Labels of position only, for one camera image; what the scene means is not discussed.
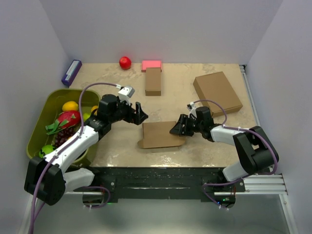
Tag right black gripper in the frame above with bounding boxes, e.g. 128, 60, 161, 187
170, 114, 203, 137

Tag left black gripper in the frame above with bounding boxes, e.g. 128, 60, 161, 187
109, 96, 148, 125

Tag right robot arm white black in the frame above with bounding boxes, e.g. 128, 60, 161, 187
170, 105, 279, 192

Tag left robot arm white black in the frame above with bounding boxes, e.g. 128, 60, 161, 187
24, 94, 148, 205

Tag small folded cardboard box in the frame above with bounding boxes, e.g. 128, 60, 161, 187
145, 68, 161, 96

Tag large folded cardboard box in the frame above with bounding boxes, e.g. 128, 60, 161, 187
193, 72, 243, 117

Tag purple rectangular box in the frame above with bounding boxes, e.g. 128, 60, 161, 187
61, 59, 82, 87

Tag small orange fruit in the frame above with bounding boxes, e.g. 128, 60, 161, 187
91, 106, 98, 115

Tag pink sticky note block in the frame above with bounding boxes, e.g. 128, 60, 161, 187
141, 60, 162, 73

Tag green pear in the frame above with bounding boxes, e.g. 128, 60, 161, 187
83, 113, 91, 121

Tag red apple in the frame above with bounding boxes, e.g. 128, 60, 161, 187
119, 57, 132, 70

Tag yellow orange mango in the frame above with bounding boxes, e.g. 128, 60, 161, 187
62, 101, 79, 112

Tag red dragon fruit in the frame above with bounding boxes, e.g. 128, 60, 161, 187
45, 110, 81, 135

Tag dark purple grapes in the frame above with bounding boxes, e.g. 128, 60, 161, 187
54, 127, 76, 148

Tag olive green plastic bin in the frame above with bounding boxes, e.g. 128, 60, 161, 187
26, 89, 100, 167

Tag green striped watermelon toy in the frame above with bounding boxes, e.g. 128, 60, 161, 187
39, 144, 56, 158

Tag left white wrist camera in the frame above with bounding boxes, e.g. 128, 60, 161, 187
118, 86, 135, 105

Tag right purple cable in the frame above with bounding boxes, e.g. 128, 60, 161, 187
192, 99, 279, 175

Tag purple cable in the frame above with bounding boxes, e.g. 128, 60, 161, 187
192, 99, 279, 175
27, 82, 121, 234

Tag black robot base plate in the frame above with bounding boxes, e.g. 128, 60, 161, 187
75, 167, 245, 208

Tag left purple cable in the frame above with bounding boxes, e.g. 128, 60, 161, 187
27, 82, 121, 234

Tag aluminium frame rail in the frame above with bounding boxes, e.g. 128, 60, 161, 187
239, 65, 288, 195

